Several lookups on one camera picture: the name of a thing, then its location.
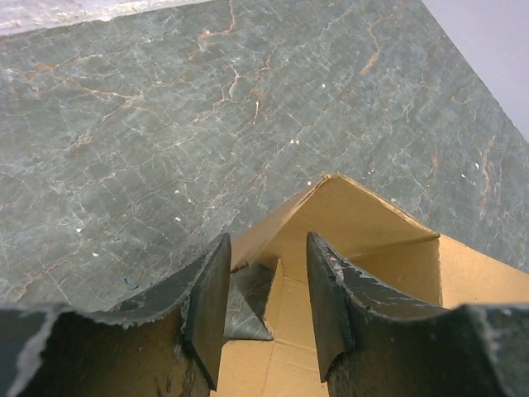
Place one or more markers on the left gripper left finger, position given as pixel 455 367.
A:
pixel 165 341

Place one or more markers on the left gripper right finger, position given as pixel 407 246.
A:
pixel 374 340

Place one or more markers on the brown cardboard box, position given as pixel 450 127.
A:
pixel 273 349

